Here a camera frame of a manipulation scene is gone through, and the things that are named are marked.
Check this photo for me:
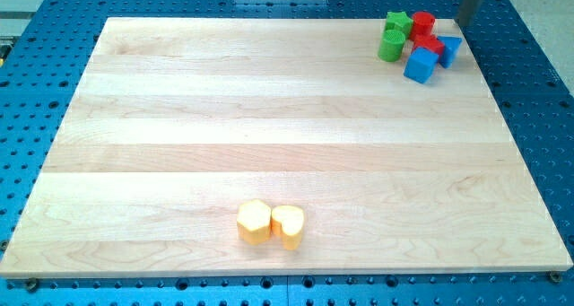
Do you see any grey metal pusher rod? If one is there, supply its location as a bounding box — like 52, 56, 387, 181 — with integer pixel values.
456, 0, 483, 27

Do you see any green cylinder block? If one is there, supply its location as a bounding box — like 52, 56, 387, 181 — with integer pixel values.
378, 30, 406, 62

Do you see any red cylinder block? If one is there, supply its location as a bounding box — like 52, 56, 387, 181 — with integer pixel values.
409, 11, 436, 40

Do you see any blue triangle block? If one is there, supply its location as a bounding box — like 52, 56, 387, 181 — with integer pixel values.
438, 36, 463, 68

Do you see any yellow hexagon block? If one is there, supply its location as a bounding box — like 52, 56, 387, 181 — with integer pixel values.
237, 199, 272, 245

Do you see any green star block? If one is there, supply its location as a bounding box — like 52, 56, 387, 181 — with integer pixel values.
384, 12, 413, 38

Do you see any yellow heart block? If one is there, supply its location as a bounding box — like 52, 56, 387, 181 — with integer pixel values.
271, 205, 305, 250

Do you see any blue cube block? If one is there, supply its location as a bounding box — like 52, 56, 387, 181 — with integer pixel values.
404, 47, 439, 83

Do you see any wooden board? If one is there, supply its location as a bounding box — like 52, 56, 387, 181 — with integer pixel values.
1, 18, 572, 278

